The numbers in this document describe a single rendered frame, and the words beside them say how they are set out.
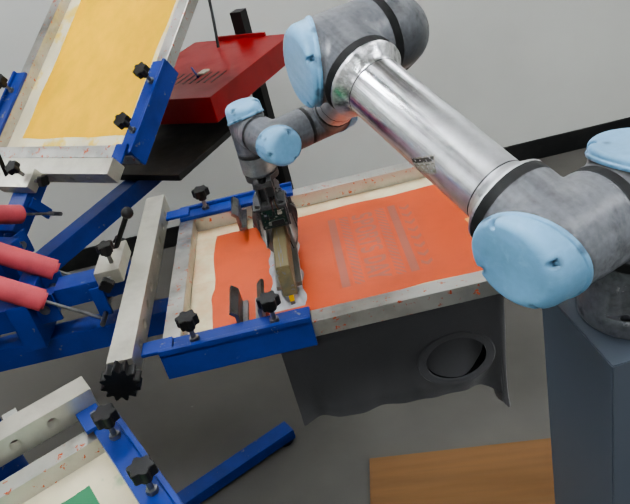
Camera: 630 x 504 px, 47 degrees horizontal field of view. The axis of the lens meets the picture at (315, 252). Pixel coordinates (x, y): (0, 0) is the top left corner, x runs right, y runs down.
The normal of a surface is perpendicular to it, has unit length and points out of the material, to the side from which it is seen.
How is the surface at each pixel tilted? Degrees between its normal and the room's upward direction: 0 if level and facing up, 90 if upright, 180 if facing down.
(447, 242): 0
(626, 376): 90
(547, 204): 16
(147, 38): 32
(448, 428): 0
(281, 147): 91
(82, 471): 0
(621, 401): 90
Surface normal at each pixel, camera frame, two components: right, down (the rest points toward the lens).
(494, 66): 0.09, 0.51
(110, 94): -0.40, -0.41
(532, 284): -0.76, 0.50
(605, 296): -0.82, 0.19
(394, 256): -0.22, -0.83
